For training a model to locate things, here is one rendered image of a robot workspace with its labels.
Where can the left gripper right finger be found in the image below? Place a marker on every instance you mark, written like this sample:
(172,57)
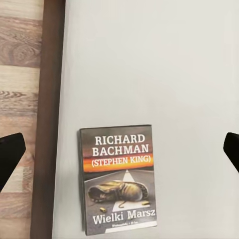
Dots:
(231,148)

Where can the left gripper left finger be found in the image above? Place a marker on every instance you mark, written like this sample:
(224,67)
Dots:
(12,148)

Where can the bed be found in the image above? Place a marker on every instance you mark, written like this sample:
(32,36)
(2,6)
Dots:
(172,64)

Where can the hardback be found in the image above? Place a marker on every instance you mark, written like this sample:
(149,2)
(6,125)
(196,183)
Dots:
(118,178)

